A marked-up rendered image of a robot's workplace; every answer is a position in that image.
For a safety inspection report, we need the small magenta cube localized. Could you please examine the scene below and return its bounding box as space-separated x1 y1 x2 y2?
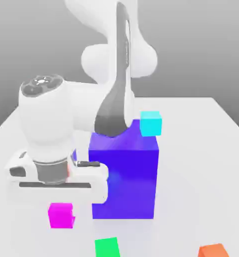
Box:
47 202 76 230

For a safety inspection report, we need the small cyan cube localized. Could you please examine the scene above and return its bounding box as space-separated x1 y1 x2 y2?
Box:
139 110 163 138

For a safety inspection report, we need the small green cube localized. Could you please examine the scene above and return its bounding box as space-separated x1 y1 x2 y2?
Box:
94 237 121 257

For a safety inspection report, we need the small orange cube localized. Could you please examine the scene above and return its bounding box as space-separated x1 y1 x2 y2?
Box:
197 243 230 257

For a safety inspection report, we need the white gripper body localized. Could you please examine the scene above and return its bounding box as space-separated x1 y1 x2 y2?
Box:
17 164 109 205

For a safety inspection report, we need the large blue box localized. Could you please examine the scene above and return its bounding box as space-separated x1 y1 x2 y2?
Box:
88 119 160 220

